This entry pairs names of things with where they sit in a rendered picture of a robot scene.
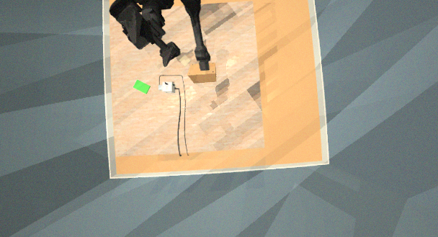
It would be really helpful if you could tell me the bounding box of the black cable with grey plug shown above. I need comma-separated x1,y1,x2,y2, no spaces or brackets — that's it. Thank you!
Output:
158,75,186,145

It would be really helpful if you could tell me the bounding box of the white power cube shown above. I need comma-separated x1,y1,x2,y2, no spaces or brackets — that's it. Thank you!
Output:
162,81,182,156

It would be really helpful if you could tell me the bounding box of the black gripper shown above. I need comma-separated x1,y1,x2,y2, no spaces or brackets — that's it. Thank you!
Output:
109,0,181,68

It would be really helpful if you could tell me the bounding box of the flat green block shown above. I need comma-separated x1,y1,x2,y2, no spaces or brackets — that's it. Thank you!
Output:
133,80,150,94

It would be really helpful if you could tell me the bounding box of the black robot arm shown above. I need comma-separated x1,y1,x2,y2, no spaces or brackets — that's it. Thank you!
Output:
122,0,210,71

